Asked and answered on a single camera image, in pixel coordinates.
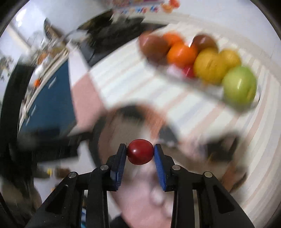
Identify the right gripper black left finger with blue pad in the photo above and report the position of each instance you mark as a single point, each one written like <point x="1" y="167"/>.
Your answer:
<point x="63" y="207"/>

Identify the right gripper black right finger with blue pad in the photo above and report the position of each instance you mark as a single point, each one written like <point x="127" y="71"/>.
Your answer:
<point x="217" y="208"/>

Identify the red cherry tomato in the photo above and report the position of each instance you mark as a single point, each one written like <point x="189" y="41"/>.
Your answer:
<point x="140" y="151"/>
<point x="188" y="71"/>

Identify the yellow-green lemon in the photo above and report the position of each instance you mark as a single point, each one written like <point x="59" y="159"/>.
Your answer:
<point x="210" y="67"/>

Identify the yellow lemon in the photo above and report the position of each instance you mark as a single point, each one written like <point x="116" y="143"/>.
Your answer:
<point x="230" y="57"/>

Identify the orange mandarin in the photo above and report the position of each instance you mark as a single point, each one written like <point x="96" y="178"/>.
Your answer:
<point x="182" y="55"/>
<point x="172" y="38"/>

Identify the brown-red passion fruit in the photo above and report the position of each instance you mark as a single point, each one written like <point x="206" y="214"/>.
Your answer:
<point x="153" y="47"/>

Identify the blue cabinet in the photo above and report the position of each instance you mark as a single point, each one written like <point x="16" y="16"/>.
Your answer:
<point x="52" y="111"/>

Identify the floral ceramic oval plate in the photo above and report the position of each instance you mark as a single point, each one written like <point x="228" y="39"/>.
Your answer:
<point x="214" y="91"/>

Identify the striped cat print mat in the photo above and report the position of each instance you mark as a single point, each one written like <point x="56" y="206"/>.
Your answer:
<point x="123" y="98"/>

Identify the black gas stove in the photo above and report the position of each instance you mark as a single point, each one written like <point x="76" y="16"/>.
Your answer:
<point x="104" y="35"/>

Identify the colourful wall sticker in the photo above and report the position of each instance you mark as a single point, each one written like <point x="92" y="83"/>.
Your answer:
<point x="142" y="6"/>

